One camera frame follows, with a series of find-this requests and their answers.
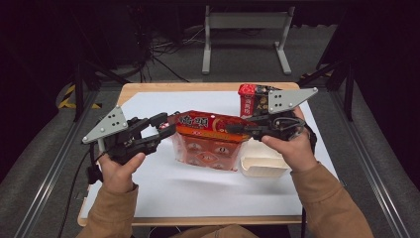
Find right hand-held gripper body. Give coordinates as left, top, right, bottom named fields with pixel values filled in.
left=257, top=87, right=319, bottom=142

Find grey metal stand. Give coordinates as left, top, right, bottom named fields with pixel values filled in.
left=201, top=4, right=296, bottom=75

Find red soda can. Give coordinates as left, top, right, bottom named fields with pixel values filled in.
left=238, top=83, right=281, bottom=117

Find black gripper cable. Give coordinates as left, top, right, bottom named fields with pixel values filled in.
left=57, top=148, right=104, bottom=238

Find floor cables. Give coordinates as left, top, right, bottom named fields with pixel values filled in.
left=132, top=26, right=206, bottom=83

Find person's left hand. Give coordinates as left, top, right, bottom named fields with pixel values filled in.
left=98, top=152, right=147, bottom=194

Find person's right hand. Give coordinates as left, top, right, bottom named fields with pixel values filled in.
left=261, top=106, right=320, bottom=173

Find white divided plastic box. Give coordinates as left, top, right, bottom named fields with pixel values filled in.
left=240, top=137, right=291, bottom=178

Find white table sheet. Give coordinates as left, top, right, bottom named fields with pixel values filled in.
left=80, top=90, right=339, bottom=218

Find large orange snack bag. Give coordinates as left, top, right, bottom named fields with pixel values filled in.
left=169, top=109, right=257, bottom=173

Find wooden table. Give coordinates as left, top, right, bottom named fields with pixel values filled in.
left=77, top=81, right=340, bottom=227

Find black tripod stand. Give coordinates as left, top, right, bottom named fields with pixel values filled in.
left=296, top=59, right=357, bottom=122
left=72, top=59, right=130, bottom=122

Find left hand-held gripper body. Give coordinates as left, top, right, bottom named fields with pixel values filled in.
left=82, top=105, right=157, bottom=166

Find yellow and black floor tape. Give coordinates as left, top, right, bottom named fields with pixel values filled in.
left=58, top=83, right=102, bottom=110

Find aluminium floor rail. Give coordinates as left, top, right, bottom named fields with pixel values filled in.
left=330, top=88, right=412, bottom=238
left=13, top=90, right=100, bottom=238

